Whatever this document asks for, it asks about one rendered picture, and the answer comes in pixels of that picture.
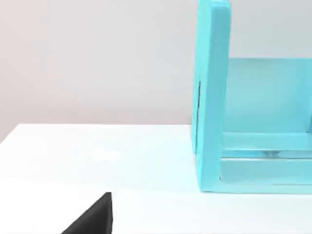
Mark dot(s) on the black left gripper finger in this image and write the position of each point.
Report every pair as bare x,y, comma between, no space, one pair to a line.
98,217

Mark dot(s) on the light blue rack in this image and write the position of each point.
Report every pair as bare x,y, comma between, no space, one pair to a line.
210,122

